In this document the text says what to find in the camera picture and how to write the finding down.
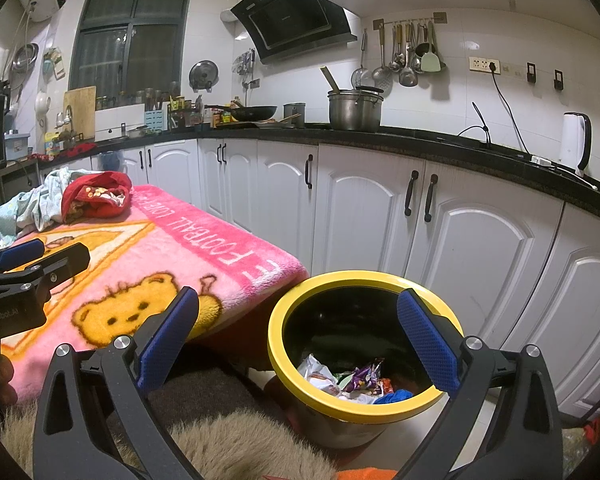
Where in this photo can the grey plastic storage box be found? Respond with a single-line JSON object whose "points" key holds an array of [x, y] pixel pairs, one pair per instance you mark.
{"points": [[17, 147]]}

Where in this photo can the black range hood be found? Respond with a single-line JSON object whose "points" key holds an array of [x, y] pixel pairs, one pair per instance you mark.
{"points": [[290, 15]]}

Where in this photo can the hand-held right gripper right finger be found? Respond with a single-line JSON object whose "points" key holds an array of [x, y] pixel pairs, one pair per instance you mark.
{"points": [[427, 345]]}

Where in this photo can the wooden spatula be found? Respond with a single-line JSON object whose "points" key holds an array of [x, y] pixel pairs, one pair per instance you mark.
{"points": [[330, 79]]}

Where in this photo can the row of hanging kitchen utensils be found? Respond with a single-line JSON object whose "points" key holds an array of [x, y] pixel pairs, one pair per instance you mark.
{"points": [[405, 60]]}

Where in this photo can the yellow rimmed black bin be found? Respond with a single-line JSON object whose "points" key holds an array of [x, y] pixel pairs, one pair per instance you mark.
{"points": [[278, 345]]}

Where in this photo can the steel faucet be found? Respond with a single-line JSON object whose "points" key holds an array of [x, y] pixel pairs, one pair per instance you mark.
{"points": [[69, 117]]}

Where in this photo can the large steel pot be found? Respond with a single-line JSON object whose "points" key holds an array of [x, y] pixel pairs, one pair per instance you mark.
{"points": [[355, 112]]}

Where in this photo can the row of condiment bottles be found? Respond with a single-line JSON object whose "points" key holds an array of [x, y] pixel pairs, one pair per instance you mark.
{"points": [[220, 117]]}

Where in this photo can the beige fur cushion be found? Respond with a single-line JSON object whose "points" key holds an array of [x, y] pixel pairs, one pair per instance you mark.
{"points": [[240, 440]]}

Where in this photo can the white plastic bag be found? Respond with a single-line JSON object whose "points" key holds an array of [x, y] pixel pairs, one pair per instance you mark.
{"points": [[317, 372]]}

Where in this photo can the blue cutlery holder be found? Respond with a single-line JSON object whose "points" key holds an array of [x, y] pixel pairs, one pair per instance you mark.
{"points": [[155, 121]]}

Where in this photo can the red embroidered cloth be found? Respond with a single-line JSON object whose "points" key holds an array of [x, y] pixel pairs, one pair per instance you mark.
{"points": [[105, 182]]}

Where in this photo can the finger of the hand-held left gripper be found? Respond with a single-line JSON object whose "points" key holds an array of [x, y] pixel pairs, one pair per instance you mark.
{"points": [[20, 255], [62, 262]]}

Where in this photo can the light blue printed cloth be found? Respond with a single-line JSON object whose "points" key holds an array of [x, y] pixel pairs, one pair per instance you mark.
{"points": [[40, 205]]}

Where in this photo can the dark kitchen window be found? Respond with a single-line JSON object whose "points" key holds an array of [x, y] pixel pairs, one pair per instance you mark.
{"points": [[130, 35]]}

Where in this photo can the red dish cloth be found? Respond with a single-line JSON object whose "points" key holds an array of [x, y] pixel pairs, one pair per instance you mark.
{"points": [[80, 150]]}

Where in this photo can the black wall hook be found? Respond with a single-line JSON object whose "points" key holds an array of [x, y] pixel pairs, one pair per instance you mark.
{"points": [[531, 72], [558, 79]]}

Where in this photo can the pink printed blanket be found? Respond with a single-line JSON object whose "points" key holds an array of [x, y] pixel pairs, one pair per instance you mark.
{"points": [[180, 240]]}

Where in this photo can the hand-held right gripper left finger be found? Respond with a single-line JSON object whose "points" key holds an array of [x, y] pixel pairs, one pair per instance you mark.
{"points": [[167, 340]]}

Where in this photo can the hanging steel pot lid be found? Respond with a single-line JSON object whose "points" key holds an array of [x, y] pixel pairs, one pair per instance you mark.
{"points": [[203, 74]]}

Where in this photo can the black wok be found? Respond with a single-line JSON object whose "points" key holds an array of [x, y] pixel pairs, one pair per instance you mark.
{"points": [[252, 112]]}

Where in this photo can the purple snack wrapper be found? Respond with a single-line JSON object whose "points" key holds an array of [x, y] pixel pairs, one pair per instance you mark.
{"points": [[362, 375]]}

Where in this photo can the hanging steel colander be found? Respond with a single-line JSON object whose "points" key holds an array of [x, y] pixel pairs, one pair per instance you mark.
{"points": [[25, 62]]}

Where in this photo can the wooden cutting board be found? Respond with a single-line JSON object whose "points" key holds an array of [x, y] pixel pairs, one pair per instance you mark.
{"points": [[80, 110]]}

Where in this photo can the white power strip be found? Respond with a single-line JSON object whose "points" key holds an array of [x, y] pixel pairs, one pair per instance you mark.
{"points": [[541, 160]]}

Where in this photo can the blue plastic bag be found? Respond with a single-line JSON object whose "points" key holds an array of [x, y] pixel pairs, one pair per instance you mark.
{"points": [[395, 396]]}

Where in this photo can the small steel pot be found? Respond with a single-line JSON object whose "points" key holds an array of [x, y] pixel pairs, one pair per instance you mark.
{"points": [[295, 114]]}

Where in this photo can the white wall socket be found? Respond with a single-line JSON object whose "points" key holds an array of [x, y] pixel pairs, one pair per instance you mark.
{"points": [[480, 65]]}

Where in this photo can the white electric kettle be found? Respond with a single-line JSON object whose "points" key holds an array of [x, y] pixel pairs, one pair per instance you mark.
{"points": [[572, 145]]}

